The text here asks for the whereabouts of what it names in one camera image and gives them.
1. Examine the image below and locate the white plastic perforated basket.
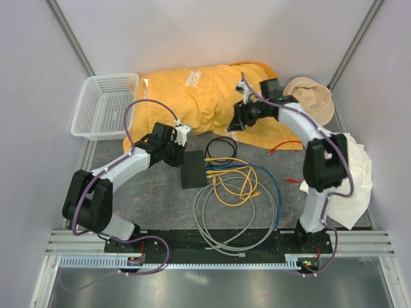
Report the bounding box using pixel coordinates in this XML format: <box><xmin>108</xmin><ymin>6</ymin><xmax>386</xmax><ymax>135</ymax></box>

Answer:
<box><xmin>71</xmin><ymin>73</ymin><xmax>139</xmax><ymax>141</ymax></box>

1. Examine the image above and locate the grey slotted cable duct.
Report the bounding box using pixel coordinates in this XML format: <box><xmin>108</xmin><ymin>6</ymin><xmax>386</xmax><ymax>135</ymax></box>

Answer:
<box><xmin>59</xmin><ymin>255</ymin><xmax>302</xmax><ymax>270</ymax></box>

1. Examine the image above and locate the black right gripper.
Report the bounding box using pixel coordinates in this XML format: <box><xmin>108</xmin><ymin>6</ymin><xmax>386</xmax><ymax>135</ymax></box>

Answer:
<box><xmin>227</xmin><ymin>98</ymin><xmax>268</xmax><ymax>132</ymax></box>

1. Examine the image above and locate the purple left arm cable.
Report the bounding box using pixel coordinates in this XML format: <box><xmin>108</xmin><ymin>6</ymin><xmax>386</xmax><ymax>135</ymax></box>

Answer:
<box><xmin>58</xmin><ymin>98</ymin><xmax>180</xmax><ymax>292</ymax></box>

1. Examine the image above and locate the orange printed t-shirt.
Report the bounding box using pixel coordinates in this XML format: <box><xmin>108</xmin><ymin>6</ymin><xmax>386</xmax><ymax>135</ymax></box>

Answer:
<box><xmin>123</xmin><ymin>62</ymin><xmax>302</xmax><ymax>151</ymax></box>

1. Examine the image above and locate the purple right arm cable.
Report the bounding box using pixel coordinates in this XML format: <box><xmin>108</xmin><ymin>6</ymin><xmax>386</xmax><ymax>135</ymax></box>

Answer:
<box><xmin>240</xmin><ymin>72</ymin><xmax>355</xmax><ymax>278</ymax></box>

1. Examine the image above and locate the blue ethernet cable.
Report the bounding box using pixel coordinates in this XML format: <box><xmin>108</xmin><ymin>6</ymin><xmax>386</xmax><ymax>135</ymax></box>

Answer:
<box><xmin>205</xmin><ymin>162</ymin><xmax>283</xmax><ymax>230</ymax></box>

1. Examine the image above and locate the white crumpled cloth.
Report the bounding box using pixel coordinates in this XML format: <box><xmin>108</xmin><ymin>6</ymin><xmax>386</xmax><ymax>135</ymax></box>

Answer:
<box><xmin>299</xmin><ymin>133</ymin><xmax>372</xmax><ymax>233</ymax></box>

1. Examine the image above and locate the black network switch box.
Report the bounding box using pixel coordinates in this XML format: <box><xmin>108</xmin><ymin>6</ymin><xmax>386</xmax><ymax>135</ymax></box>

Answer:
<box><xmin>180</xmin><ymin>150</ymin><xmax>207</xmax><ymax>189</ymax></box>

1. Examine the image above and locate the beige bucket hat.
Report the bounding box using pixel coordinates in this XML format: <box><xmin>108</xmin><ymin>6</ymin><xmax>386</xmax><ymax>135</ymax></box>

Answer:
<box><xmin>283</xmin><ymin>77</ymin><xmax>335</xmax><ymax>126</ymax></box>

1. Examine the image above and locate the yellow ethernet cable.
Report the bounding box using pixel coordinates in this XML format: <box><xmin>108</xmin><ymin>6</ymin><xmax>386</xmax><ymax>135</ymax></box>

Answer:
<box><xmin>204</xmin><ymin>156</ymin><xmax>259</xmax><ymax>195</ymax></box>
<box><xmin>206</xmin><ymin>171</ymin><xmax>263</xmax><ymax>207</ymax></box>

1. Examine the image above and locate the aluminium frame rail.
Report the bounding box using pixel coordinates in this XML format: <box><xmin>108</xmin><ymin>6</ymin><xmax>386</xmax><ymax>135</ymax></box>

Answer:
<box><xmin>46</xmin><ymin>230</ymin><xmax>395</xmax><ymax>257</ymax></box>

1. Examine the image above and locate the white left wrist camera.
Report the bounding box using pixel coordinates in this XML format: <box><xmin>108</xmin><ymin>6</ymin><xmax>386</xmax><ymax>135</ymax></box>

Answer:
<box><xmin>173</xmin><ymin>119</ymin><xmax>191</xmax><ymax>146</ymax></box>

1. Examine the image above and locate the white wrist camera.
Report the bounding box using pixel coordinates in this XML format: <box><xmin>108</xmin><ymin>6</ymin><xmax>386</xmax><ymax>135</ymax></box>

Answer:
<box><xmin>173</xmin><ymin>119</ymin><xmax>191</xmax><ymax>146</ymax></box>
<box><xmin>235</xmin><ymin>80</ymin><xmax>253</xmax><ymax>105</ymax></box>

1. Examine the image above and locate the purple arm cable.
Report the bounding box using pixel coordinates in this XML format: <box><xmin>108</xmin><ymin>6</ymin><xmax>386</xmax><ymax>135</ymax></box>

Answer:
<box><xmin>240</xmin><ymin>72</ymin><xmax>355</xmax><ymax>278</ymax></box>
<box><xmin>58</xmin><ymin>98</ymin><xmax>180</xmax><ymax>292</ymax></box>

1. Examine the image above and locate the black ethernet cable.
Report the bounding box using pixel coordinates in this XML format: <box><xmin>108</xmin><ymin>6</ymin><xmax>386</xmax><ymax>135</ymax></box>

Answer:
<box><xmin>205</xmin><ymin>137</ymin><xmax>238</xmax><ymax>158</ymax></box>

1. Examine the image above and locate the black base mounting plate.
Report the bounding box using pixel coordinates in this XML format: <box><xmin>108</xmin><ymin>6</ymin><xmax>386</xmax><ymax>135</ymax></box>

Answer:
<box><xmin>104</xmin><ymin>228</ymin><xmax>332</xmax><ymax>266</ymax></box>

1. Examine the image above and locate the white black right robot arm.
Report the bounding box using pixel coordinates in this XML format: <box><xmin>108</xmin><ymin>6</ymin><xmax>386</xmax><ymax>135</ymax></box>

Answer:
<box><xmin>227</xmin><ymin>78</ymin><xmax>354</xmax><ymax>253</ymax></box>

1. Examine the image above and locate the grey ethernet cable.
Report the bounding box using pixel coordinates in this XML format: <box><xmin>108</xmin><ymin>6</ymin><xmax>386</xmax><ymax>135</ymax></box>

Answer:
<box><xmin>192</xmin><ymin>176</ymin><xmax>277</xmax><ymax>258</ymax></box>

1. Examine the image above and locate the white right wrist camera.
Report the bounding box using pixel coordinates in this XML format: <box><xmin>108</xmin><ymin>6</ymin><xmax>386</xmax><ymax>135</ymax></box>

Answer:
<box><xmin>235</xmin><ymin>80</ymin><xmax>253</xmax><ymax>105</ymax></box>

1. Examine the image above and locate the red ethernet cable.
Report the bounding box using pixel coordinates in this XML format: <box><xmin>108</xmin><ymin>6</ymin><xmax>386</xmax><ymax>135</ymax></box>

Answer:
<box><xmin>266</xmin><ymin>140</ymin><xmax>304</xmax><ymax>184</ymax></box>

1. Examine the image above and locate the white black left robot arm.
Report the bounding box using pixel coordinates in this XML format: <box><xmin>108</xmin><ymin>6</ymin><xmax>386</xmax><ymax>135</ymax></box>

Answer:
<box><xmin>62</xmin><ymin>123</ymin><xmax>191</xmax><ymax>252</ymax></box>

